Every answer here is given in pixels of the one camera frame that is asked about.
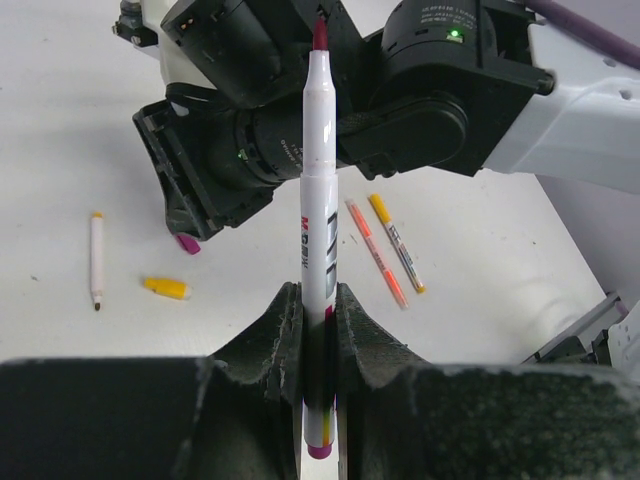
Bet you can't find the orange highlighter pen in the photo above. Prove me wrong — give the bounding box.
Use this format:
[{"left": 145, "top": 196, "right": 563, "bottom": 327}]
[{"left": 345, "top": 199, "right": 409, "bottom": 310}]

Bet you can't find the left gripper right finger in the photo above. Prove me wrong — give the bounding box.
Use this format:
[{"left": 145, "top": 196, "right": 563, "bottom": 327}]
[{"left": 337, "top": 285, "right": 639, "bottom": 479}]

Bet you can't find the thin white pen yellow end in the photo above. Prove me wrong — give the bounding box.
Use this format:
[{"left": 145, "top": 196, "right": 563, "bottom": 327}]
[{"left": 90, "top": 212, "right": 104, "bottom": 311}]

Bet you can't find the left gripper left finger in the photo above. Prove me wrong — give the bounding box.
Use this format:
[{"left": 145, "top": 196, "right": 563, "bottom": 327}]
[{"left": 1, "top": 283, "right": 302, "bottom": 479}]

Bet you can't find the white marker yellow end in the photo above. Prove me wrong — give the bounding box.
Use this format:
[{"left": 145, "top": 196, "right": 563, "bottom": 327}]
[{"left": 368, "top": 194, "right": 426, "bottom": 294}]

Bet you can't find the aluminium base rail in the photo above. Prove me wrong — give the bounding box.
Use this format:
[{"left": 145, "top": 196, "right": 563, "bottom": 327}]
[{"left": 523, "top": 292, "right": 629, "bottom": 367}]

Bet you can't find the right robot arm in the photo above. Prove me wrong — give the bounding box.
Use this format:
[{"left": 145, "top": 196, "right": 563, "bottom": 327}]
[{"left": 115, "top": 1, "right": 639, "bottom": 241}]

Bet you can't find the purple pen cap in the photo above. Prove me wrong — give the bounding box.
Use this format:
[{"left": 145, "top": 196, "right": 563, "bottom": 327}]
[{"left": 175, "top": 235, "right": 201, "bottom": 255}]

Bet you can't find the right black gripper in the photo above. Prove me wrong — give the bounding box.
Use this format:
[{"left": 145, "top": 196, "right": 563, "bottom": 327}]
[{"left": 133, "top": 100, "right": 275, "bottom": 239}]

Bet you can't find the white pen purple end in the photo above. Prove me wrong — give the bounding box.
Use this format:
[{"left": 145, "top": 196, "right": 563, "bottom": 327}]
[{"left": 300, "top": 18, "right": 338, "bottom": 460}]

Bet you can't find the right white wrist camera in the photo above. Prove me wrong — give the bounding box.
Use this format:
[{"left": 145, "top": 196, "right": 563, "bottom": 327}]
[{"left": 112, "top": 0, "right": 171, "bottom": 86}]

